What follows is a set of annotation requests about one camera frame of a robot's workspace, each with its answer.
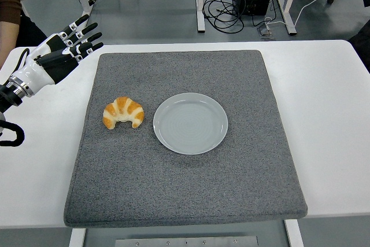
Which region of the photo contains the black fabric object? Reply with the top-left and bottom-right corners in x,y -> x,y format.
348,20 -> 370,74

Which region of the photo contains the coiled black cable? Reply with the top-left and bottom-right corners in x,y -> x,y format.
202,0 -> 245,34

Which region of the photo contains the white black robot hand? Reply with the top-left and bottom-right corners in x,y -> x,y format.
10,14 -> 104,96

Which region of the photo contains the golden croissant bread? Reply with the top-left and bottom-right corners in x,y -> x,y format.
103,96 -> 145,130

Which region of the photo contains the white table leg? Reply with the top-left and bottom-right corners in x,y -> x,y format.
284,219 -> 304,247
68,227 -> 87,247

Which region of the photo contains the grey floor socket box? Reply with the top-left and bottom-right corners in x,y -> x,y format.
257,24 -> 275,41

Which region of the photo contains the grey round plate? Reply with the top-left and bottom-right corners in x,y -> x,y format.
153,93 -> 229,156

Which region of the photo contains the grey felt mat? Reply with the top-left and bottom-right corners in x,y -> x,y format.
62,49 -> 308,228

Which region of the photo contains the grey metal plate with screws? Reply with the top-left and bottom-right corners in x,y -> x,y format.
114,235 -> 259,247

